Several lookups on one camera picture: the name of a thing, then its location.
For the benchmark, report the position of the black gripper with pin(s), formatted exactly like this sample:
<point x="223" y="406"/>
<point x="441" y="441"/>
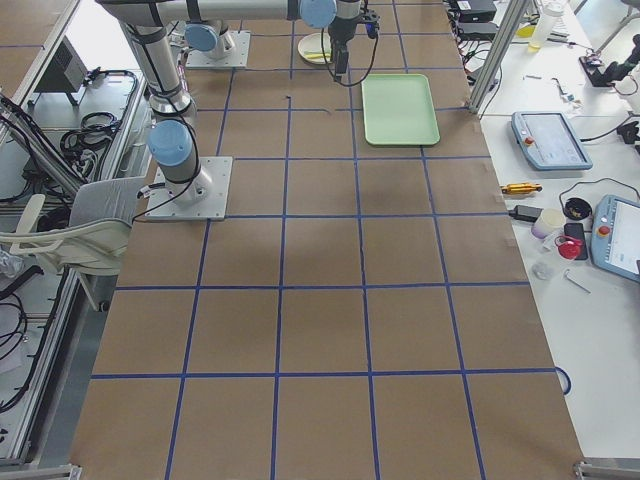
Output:
<point x="341" y="30"/>

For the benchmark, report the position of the white round plate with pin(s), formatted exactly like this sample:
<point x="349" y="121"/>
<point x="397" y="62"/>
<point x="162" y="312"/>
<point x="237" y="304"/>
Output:
<point x="315" y="42"/>

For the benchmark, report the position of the light green tray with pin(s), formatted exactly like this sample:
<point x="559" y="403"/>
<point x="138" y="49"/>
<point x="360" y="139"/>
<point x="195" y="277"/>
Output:
<point x="398" y="110"/>

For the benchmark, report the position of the teach pendant near tray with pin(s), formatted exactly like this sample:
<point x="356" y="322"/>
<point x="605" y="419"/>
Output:
<point x="548" y="141"/>

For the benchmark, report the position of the black power adapter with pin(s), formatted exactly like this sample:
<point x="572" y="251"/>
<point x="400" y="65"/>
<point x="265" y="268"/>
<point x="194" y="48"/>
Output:
<point x="525" y="213"/>

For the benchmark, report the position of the white lavender cup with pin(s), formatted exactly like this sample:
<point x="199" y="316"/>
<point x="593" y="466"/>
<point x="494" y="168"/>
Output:
<point x="549" y="221"/>

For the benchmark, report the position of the grey electronics box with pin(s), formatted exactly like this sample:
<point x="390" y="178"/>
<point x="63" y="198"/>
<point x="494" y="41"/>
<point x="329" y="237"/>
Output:
<point x="65" y="74"/>

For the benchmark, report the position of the black round dish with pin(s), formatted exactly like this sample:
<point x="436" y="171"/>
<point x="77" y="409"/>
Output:
<point x="577" y="209"/>

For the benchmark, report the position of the white chair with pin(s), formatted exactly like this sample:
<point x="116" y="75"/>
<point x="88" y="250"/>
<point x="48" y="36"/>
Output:
<point x="95" y="240"/>

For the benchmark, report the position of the black smartphone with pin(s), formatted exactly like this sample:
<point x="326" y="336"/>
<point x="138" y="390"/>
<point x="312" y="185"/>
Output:
<point x="575" y="230"/>

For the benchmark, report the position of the red round object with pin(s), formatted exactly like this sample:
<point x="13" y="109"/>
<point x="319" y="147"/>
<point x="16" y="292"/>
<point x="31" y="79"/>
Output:
<point x="567" y="247"/>

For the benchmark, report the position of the metal hex key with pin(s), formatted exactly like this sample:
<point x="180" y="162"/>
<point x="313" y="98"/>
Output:
<point x="567" y="275"/>

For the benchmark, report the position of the teach pendant with red button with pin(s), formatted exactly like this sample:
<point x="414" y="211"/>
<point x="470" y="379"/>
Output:
<point x="615" y="237"/>

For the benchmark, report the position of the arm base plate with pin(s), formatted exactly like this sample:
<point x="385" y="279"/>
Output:
<point x="205" y="198"/>
<point x="239" y="60"/>

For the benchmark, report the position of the aluminium frame post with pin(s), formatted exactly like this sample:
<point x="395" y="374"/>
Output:
<point x="507" y="29"/>

